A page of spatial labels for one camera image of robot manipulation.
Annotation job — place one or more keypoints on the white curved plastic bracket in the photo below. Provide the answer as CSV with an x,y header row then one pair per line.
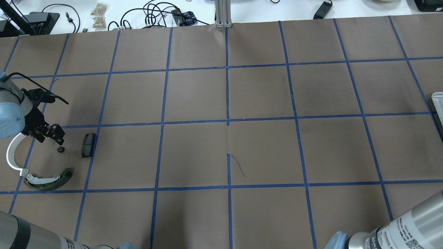
x,y
10,155

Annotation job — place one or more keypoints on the bag of wooden pieces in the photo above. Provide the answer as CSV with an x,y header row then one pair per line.
x,y
98,15

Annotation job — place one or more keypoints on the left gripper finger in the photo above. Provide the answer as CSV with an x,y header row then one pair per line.
x,y
56,133
38,133

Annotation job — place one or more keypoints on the brown paper table mat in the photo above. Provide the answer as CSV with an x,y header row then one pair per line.
x,y
264,135

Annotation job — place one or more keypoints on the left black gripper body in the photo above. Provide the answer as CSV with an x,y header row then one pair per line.
x,y
34,121

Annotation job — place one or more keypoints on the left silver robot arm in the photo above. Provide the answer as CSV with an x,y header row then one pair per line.
x,y
19,112

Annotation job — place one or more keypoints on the dark grey brake pad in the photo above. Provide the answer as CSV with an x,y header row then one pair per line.
x,y
88,145

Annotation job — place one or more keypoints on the aluminium frame post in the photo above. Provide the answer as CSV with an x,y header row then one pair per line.
x,y
223,13

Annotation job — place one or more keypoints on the black power adapter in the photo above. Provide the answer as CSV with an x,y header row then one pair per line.
x,y
323,9

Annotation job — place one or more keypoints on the black monitor stand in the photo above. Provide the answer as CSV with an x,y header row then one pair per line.
x,y
34,23

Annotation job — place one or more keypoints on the small black bearing gear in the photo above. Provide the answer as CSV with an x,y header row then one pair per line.
x,y
60,149

